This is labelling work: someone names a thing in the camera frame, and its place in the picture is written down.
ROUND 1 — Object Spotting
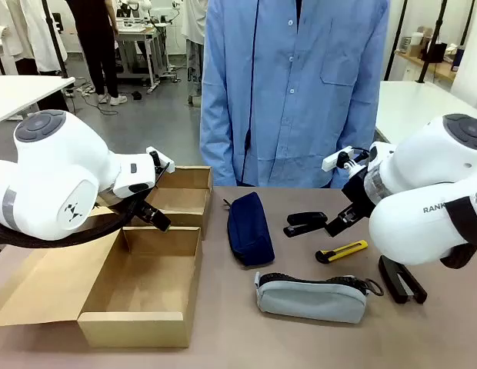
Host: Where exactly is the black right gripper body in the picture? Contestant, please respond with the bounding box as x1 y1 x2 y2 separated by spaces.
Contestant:
341 171 379 221

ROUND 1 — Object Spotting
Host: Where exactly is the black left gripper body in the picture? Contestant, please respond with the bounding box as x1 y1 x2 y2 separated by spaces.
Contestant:
125 194 162 226

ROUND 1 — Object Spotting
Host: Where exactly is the yellow utility knife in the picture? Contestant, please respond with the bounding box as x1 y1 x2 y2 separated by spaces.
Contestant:
315 239 369 264

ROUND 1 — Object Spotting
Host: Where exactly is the grey pencil pouch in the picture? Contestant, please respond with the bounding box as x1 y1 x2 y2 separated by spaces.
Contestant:
254 271 385 325

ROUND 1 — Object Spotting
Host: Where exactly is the black stapler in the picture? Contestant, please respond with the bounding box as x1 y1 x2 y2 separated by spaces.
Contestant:
282 211 330 238
378 254 429 305

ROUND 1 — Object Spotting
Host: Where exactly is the navy blue pencil pouch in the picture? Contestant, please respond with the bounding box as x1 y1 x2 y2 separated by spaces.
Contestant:
222 191 276 269

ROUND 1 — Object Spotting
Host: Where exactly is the small brown cardboard box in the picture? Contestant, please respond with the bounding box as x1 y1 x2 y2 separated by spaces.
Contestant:
145 165 215 241

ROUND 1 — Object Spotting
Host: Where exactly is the large brown cardboard box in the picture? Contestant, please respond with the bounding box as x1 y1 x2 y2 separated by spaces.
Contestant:
0 206 204 349

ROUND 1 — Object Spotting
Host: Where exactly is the black box on shelf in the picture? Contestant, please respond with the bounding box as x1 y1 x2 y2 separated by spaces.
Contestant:
420 42 449 64

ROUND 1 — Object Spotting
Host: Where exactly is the small background cardboard box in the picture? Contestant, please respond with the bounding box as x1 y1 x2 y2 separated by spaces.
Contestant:
416 25 436 48

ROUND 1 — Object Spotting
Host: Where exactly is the person in blue shirt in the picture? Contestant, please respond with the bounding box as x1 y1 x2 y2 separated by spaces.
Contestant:
199 0 390 189

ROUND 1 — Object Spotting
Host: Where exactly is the wooden shelf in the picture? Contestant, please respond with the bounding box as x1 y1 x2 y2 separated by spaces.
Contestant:
393 48 457 84

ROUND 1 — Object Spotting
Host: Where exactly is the grey background workbench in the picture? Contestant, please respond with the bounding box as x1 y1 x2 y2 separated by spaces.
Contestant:
114 18 178 94

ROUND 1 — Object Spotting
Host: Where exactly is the thin black stand pole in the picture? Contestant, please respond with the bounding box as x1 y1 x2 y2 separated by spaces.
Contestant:
383 0 409 81

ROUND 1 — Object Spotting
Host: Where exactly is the white cup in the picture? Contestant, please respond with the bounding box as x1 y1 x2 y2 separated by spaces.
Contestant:
409 31 425 58

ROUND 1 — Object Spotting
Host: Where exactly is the black stand pole with foot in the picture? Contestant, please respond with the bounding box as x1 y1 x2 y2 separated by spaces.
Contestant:
415 0 449 85

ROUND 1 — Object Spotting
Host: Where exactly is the white table with legs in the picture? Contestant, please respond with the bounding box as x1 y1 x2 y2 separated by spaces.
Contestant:
0 75 76 128

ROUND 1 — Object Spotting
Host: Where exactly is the person in black clothes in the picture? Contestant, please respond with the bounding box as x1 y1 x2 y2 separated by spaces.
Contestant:
64 0 128 107

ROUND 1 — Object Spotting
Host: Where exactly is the black tripod pole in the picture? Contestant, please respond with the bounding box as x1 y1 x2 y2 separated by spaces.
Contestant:
41 0 71 80

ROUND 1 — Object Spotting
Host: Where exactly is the person in white coat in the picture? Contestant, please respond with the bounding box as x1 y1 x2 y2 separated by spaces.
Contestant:
0 0 72 115

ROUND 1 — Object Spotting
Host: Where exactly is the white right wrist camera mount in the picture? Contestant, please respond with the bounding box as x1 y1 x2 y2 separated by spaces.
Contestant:
322 145 369 172

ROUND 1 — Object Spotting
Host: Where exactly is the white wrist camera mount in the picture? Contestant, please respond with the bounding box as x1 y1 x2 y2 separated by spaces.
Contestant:
322 145 369 172
145 145 175 175

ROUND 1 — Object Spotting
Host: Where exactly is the black left arm cable bundle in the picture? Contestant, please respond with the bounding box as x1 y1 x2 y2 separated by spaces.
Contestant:
0 199 147 249

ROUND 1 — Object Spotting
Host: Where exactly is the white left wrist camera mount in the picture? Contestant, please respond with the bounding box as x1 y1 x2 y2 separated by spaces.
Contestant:
145 145 175 175

